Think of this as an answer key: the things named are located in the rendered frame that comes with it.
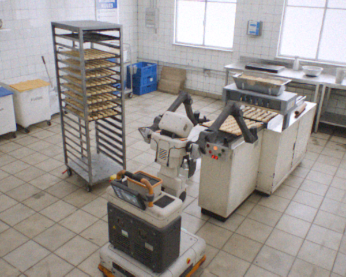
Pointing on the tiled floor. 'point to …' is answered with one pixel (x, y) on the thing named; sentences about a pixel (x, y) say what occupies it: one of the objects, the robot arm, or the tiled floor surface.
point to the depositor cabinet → (283, 150)
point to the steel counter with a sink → (329, 118)
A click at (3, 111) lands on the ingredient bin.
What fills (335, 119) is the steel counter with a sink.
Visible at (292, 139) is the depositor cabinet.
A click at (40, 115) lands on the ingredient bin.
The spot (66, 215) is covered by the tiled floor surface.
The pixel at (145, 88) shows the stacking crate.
